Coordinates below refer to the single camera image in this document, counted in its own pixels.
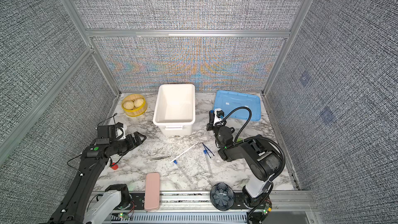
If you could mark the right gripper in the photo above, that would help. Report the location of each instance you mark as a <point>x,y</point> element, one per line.
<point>211,126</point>

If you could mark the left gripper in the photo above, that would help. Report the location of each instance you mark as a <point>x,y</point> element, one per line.
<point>138,142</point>

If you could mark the blue-capped test tube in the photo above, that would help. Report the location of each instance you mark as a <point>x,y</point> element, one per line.
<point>183,172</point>
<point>207,159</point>

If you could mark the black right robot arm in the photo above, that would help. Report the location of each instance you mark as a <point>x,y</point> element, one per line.
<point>264,157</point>

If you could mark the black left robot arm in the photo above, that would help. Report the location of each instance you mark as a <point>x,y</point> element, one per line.
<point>73,207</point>

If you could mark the clear glass stirring rod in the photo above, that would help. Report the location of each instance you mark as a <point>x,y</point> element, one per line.
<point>185,151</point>

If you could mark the metal tweezers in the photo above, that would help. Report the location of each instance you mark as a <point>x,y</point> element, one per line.
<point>159,158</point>

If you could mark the blue plastic tweezers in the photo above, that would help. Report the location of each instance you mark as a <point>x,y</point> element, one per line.
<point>207,151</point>

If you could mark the blue plastic bin lid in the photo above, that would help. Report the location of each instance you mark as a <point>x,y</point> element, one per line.
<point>227,101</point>

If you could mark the yellow bamboo steamer basket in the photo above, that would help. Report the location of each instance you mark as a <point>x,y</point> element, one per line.
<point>136,111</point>

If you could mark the left steamed bun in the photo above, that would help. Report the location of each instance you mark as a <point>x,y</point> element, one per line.
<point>129,105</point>

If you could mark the steamed bun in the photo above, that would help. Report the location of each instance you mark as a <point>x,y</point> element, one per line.
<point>138,102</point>
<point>129,105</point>

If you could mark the clear plastic funnel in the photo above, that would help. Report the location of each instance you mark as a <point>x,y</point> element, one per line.
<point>218,162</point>

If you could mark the right steamed bun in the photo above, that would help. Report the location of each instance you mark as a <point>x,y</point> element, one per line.
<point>138,102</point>

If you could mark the white plastic storage bin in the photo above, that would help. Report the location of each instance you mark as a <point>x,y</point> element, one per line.
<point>174,112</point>

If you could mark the red bottle cap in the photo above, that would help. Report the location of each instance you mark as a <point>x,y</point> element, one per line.
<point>114,166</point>

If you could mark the pink rectangular case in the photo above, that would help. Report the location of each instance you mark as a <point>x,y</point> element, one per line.
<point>152,192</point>

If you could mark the black flower-shaped dish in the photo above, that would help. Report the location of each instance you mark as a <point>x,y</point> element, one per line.
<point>222,197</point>

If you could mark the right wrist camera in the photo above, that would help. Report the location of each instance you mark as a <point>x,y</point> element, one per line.
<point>219,114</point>

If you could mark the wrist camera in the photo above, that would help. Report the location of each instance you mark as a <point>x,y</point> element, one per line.
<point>219,114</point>
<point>112,132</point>

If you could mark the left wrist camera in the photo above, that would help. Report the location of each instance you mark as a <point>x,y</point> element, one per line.
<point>112,132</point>

